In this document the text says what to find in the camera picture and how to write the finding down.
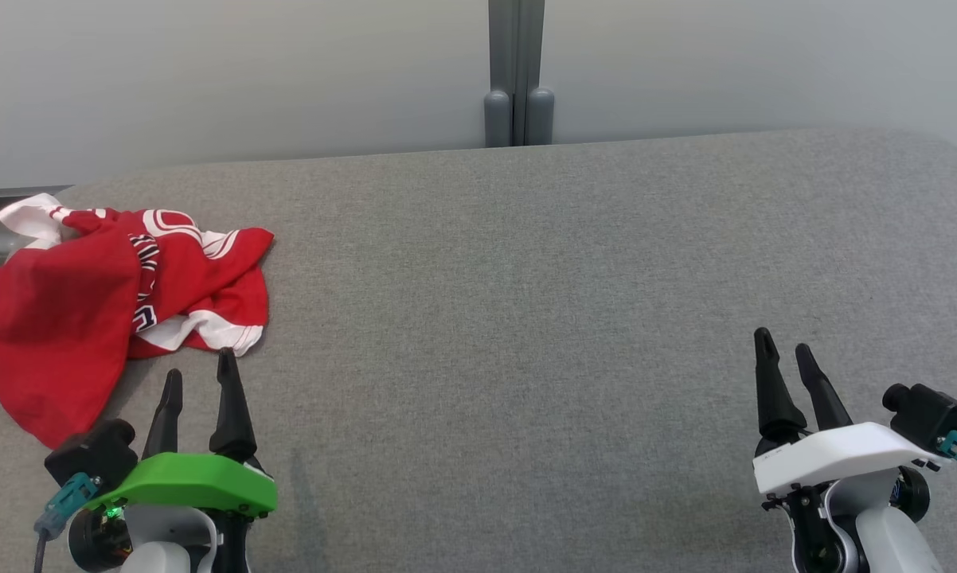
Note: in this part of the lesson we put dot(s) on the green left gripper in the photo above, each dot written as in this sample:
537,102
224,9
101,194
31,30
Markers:
200,481

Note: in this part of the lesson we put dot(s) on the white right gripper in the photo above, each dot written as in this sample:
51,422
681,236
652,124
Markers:
837,458

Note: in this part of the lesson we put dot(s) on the red white-sleeved t-shirt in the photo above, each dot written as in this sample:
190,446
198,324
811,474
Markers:
56,318

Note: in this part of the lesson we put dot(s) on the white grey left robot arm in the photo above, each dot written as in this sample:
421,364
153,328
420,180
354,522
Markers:
164,545

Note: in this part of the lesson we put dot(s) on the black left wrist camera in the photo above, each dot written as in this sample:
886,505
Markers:
92,454

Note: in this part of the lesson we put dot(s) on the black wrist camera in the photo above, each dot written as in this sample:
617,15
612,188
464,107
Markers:
92,454
928,414

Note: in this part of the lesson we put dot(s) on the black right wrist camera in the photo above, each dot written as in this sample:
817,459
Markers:
928,414

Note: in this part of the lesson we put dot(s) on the grey partition post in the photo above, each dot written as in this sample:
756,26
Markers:
518,64

